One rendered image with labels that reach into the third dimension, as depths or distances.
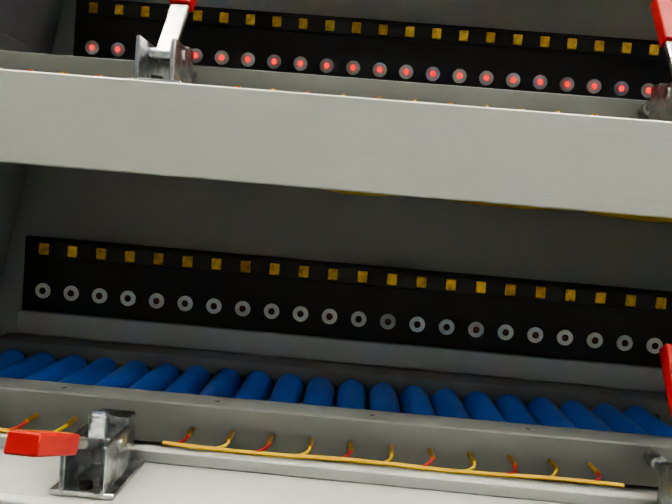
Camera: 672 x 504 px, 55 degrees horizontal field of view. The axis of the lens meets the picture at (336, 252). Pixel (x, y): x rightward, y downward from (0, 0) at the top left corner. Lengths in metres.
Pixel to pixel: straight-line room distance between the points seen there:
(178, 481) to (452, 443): 0.14
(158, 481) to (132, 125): 0.17
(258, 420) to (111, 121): 0.17
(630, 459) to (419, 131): 0.20
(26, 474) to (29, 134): 0.16
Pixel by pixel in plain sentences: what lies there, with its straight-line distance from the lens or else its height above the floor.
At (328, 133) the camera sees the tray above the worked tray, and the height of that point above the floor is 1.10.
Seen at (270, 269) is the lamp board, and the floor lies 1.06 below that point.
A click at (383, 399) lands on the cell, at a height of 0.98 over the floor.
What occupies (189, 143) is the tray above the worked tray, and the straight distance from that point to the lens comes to 0.33.
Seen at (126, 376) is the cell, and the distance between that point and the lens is 0.42.
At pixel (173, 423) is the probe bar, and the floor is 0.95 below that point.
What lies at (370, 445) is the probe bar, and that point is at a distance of 0.35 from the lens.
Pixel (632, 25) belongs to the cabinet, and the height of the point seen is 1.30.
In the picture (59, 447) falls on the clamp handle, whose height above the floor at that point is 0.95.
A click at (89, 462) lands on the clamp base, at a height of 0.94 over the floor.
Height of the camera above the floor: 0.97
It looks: 14 degrees up
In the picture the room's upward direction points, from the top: 5 degrees clockwise
